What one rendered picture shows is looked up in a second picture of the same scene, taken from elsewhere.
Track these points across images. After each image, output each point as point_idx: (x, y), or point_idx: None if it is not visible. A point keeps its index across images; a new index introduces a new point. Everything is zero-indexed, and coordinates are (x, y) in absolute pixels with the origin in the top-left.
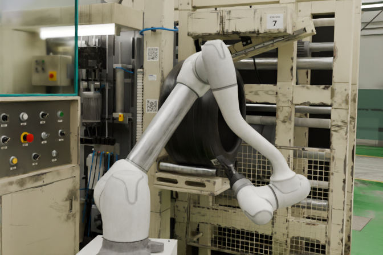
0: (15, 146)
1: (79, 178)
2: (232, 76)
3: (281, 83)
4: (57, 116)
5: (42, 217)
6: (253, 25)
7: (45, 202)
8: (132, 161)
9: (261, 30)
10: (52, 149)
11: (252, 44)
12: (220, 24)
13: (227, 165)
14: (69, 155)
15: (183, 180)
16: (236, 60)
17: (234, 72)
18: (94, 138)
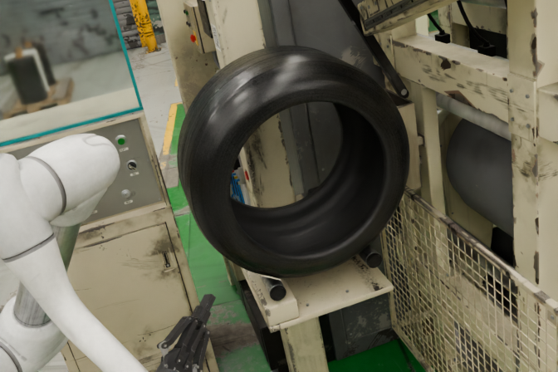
0: None
1: (175, 223)
2: (4, 242)
3: (514, 80)
4: (116, 144)
5: (113, 277)
6: None
7: (113, 261)
8: (13, 309)
9: None
10: (121, 189)
11: None
12: None
13: (164, 339)
14: (159, 190)
15: (250, 281)
16: (404, 20)
17: (9, 232)
18: None
